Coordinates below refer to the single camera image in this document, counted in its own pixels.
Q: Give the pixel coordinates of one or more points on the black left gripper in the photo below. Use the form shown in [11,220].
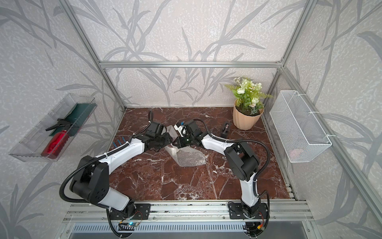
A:
[168,140]

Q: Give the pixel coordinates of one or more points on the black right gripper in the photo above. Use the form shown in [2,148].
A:
[178,144]

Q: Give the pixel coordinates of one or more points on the black tape dispenser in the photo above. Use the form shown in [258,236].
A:
[225,131]

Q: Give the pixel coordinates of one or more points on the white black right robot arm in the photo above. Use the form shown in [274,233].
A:
[242,160]

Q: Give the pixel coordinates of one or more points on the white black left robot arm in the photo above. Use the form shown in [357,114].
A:
[89,183]

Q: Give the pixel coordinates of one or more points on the blue hand rake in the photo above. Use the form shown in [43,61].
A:
[117,142]

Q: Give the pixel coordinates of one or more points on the potted plant terracotta pot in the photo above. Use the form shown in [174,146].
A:
[248,106]

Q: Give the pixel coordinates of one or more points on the green trowel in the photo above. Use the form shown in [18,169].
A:
[74,120]

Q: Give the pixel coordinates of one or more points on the red spray bottle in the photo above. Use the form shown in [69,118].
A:
[56,144]

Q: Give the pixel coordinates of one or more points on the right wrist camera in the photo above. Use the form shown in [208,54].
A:
[187,128]

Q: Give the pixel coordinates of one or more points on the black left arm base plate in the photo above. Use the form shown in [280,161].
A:
[138,211]

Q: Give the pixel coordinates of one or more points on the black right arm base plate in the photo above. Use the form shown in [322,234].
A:
[243,211]

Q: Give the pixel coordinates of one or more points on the clear plastic wall tray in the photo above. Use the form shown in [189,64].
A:
[47,141]

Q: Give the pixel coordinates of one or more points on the white wire mesh basket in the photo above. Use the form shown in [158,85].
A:
[301,135]

